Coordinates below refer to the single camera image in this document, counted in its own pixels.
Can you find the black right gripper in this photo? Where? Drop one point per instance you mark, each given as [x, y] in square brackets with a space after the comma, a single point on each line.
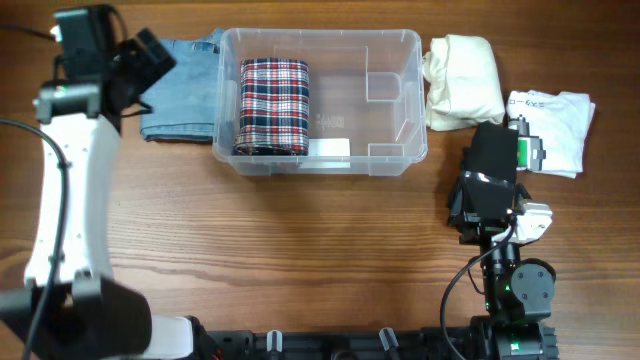
[464, 213]

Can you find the blue denim jeans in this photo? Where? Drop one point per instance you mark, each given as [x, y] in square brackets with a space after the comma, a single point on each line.
[185, 100]

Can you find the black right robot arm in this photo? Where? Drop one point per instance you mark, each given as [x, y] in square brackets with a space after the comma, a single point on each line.
[518, 292]

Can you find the red navy plaid shirt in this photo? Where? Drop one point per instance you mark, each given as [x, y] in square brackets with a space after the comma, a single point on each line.
[274, 109]

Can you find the clear plastic storage container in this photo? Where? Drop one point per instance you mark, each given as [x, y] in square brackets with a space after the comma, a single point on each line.
[365, 85]

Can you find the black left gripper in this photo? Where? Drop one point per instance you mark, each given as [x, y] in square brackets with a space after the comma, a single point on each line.
[154, 70]

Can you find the folded white printed t-shirt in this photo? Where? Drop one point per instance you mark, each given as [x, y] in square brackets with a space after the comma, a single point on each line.
[552, 130]

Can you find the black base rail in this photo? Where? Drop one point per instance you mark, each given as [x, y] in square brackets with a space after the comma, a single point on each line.
[380, 345]

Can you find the cream cloth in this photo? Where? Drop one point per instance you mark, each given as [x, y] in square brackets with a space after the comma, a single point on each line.
[464, 87]

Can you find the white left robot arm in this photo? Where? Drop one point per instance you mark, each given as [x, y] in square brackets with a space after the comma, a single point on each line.
[70, 306]

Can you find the white label in container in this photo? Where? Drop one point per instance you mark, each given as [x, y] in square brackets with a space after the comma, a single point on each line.
[329, 147]

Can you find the black cloth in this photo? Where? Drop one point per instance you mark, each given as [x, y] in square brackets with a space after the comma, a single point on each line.
[492, 152]

